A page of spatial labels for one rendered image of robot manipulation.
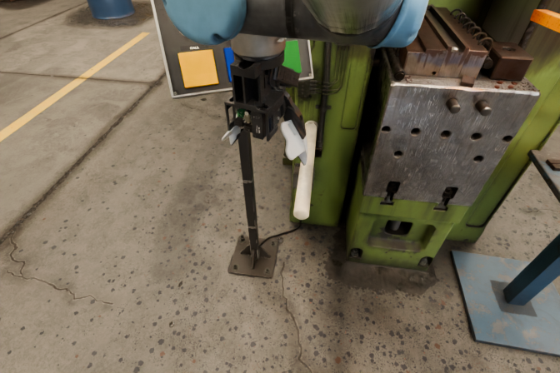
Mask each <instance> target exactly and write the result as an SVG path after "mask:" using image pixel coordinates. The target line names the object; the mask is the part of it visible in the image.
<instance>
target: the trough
mask: <svg viewBox="0 0 560 373"><path fill-rule="evenodd" d="M426 12H427V14H428V15H429V17H430V18H431V19H432V20H433V21H434V23H435V24H436V25H437V27H438V28H439V30H440V31H441V32H442V34H443V35H444V37H445V38H446V39H447V40H448V41H449V43H450V44H451V45H452V47H457V48H458V50H452V51H451V52H464V50H465V48H466V47H465V46H464V44H463V43H462V42H461V41H460V39H459V38H458V37H457V36H456V34H455V33H454V32H453V31H452V29H451V28H450V27H449V26H448V25H447V24H446V23H445V22H444V21H443V19H442V18H441V17H440V16H439V14H438V13H437V12H436V11H435V9H434V8H433V7H432V6H427V9H426Z"/></svg>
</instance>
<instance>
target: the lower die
mask: <svg viewBox="0 0 560 373"><path fill-rule="evenodd" d="M428 6H432V7H433V8H434V9H435V11H436V12H437V13H438V14H439V16H440V17H441V18H442V19H443V21H444V22H445V23H446V24H447V25H448V26H449V27H450V28H451V29H452V31H453V32H454V33H455V34H456V36H457V37H458V38H459V39H460V41H461V42H462V43H463V44H464V46H465V47H466V48H465V50H464V52H451V51H452V45H451V44H450V43H449V41H448V40H447V39H446V38H445V37H444V35H443V34H442V32H441V31H440V30H439V28H438V27H437V25H436V24H435V23H434V21H433V20H432V19H431V18H430V17H429V15H428V14H427V12H425V15H424V18H423V21H422V25H421V27H420V29H419V30H418V33H417V36H416V38H415V39H414V41H413V42H412V43H411V44H409V45H408V46H406V47H400V50H399V59H400V62H401V64H402V68H403V71H404V72H405V75H416V76H430V77H458V78H462V77H463V75H464V76H469V77H475V79H476V78H477V76H478V74H479V71H480V69H481V67H482V65H483V62H484V60H485V58H486V56H487V54H488V50H487V49H486V48H485V47H484V46H483V45H482V44H481V43H480V45H478V40H477V39H476V38H474V39H472V37H473V35H472V34H471V33H467V31H468V30H467V29H466V28H462V27H463V25H462V24H461V23H458V20H457V18H456V19H454V17H455V16H454V15H453V14H452V15H450V13H451V12H450V11H449V10H448V9H447V8H446V7H435V6H434V5H433V4H428ZM432 72H436V74H435V75H432Z"/></svg>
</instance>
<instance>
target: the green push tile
mask: <svg viewBox="0 0 560 373"><path fill-rule="evenodd" d="M282 65H283V66H285V67H289V68H291V69H294V71H295V72H298V73H301V72H302V69H301V62H300V55H299V48H298V40H295V41H286V47H285V49H284V62H283V64H282Z"/></svg>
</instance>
